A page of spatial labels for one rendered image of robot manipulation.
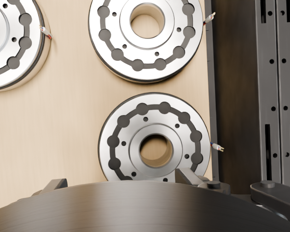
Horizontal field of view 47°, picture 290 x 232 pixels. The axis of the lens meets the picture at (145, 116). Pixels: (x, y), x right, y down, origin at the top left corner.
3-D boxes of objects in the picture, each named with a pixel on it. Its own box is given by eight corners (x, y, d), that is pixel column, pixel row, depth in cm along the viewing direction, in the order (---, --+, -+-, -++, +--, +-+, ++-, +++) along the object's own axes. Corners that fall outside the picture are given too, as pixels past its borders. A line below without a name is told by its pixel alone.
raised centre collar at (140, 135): (183, 175, 30) (185, 176, 29) (129, 178, 30) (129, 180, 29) (181, 120, 30) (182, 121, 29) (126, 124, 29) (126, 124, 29)
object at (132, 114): (211, 199, 31) (213, 201, 30) (102, 207, 30) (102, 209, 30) (206, 90, 30) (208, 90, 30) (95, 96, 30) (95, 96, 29)
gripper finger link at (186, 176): (193, 240, 13) (176, 209, 17) (209, 238, 13) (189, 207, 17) (189, 185, 13) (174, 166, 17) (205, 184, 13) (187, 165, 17)
